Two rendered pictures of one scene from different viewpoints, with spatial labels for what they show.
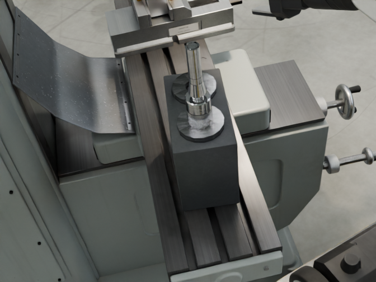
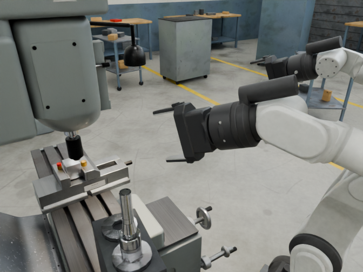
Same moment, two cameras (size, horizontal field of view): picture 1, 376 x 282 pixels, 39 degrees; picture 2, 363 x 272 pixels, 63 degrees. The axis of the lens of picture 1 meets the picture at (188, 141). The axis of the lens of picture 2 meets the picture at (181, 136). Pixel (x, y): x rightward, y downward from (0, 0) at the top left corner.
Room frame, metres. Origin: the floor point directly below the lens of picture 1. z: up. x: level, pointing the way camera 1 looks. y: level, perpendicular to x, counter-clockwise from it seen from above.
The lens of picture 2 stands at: (0.23, 0.08, 1.71)
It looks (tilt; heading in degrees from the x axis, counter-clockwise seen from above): 28 degrees down; 334
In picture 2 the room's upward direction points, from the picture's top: straight up
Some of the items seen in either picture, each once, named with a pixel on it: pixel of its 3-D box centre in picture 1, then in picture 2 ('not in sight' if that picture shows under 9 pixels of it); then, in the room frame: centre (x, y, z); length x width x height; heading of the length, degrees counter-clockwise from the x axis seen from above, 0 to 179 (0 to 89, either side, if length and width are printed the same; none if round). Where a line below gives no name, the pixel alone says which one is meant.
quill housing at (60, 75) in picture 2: not in sight; (58, 73); (1.13, 0.03, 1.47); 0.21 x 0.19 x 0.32; 6
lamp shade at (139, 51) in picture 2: not in sight; (134, 54); (1.18, -0.22, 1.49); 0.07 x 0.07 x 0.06
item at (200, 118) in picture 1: (199, 110); (130, 245); (0.69, -0.03, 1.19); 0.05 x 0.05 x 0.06
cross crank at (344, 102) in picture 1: (333, 104); (197, 221); (1.17, -0.48, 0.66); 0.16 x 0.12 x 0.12; 96
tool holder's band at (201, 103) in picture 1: (197, 97); (129, 235); (0.69, -0.03, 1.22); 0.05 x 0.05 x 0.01
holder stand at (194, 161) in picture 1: (201, 137); (128, 267); (0.74, -0.03, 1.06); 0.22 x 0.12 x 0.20; 0
